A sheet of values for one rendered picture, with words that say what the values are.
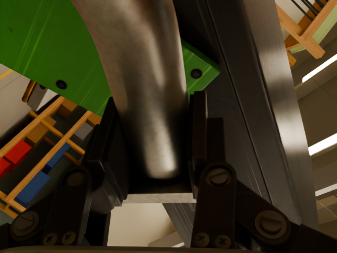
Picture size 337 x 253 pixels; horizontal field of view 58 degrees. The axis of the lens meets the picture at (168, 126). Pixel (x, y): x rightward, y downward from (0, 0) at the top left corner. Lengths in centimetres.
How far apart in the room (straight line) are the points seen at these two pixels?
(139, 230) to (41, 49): 642
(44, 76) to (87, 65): 4
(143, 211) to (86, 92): 653
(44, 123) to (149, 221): 294
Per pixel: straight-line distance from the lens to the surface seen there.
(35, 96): 50
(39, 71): 30
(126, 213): 659
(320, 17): 307
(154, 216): 692
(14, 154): 571
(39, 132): 604
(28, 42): 29
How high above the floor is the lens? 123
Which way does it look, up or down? 9 degrees up
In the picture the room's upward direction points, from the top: 129 degrees clockwise
